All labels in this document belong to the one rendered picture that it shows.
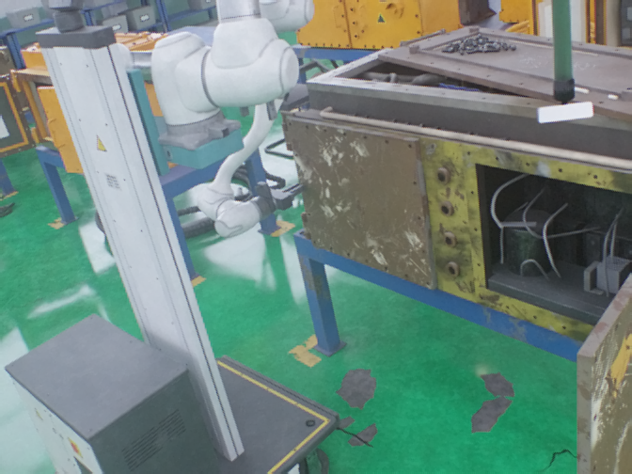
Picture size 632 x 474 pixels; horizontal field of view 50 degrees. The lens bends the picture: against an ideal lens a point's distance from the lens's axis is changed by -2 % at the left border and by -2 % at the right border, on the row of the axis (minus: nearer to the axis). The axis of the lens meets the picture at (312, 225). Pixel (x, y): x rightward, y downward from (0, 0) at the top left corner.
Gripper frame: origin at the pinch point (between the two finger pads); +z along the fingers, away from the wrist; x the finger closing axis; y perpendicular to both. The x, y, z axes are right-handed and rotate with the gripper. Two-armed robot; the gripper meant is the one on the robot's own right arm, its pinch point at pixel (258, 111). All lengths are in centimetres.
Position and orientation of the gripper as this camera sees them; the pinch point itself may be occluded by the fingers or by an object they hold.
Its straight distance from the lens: 218.1
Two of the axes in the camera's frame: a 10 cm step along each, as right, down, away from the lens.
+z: 1.8, 8.8, 4.4
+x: 7.1, 1.9, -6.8
